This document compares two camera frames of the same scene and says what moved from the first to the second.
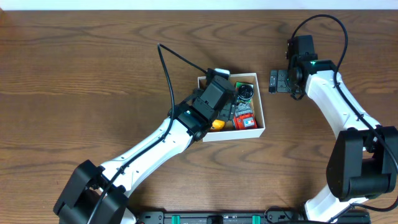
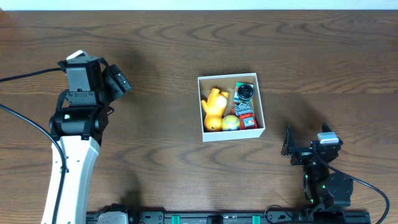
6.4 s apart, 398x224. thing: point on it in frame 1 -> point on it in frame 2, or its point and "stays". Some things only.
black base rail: [279, 217] stays
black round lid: [245, 91] stays
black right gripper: [279, 76] -> [303, 154]
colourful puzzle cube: [238, 99] stays
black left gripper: [226, 109] -> [116, 81]
